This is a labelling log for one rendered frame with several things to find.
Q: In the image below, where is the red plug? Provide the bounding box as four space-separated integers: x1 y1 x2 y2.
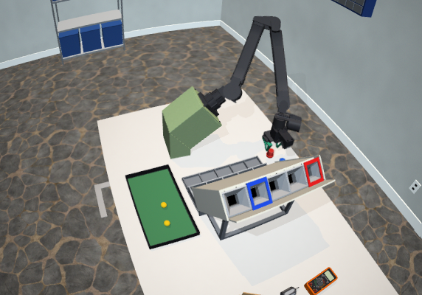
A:
266 148 274 159

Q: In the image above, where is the orange digital multimeter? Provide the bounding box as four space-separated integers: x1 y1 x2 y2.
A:
304 267 338 295

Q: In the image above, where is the blue rectangular band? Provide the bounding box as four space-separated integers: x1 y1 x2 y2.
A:
246 177 273 210

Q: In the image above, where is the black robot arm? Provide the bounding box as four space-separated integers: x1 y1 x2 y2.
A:
198 16 302 149

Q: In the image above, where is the red square funnel band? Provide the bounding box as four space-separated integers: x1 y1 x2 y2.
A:
303 157 324 187

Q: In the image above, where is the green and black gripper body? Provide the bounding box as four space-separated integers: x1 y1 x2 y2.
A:
262 125 284 143

